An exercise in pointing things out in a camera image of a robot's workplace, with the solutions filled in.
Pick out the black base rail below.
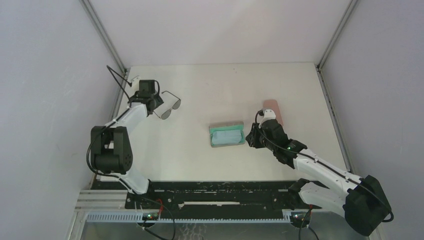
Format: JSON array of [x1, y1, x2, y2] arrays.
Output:
[[124, 180, 309, 221]]

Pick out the small light blue cloth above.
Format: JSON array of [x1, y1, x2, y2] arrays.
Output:
[[211, 129, 243, 146]]

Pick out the black frame grey sunglasses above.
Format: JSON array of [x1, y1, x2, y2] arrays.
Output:
[[153, 90, 182, 120]]

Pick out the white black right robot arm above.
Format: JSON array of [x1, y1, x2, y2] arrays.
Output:
[[245, 119, 394, 237]]

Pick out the black right camera cable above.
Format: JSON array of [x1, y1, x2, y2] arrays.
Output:
[[254, 109, 395, 223]]

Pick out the aluminium frame post right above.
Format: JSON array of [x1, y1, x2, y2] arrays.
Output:
[[316, 0, 360, 72]]

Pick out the pink glasses case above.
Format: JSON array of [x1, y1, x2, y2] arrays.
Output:
[[262, 99, 284, 126]]

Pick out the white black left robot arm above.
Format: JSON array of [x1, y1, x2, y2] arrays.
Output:
[[86, 79, 164, 195]]

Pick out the aluminium frame post left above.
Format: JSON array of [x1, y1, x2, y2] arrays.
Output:
[[79, 0, 127, 74]]

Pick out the aluminium frame post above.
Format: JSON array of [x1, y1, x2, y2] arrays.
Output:
[[316, 0, 360, 72], [79, 0, 127, 74]]

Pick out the grey marbled glasses case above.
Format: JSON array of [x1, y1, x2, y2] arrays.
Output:
[[208, 121, 245, 148]]

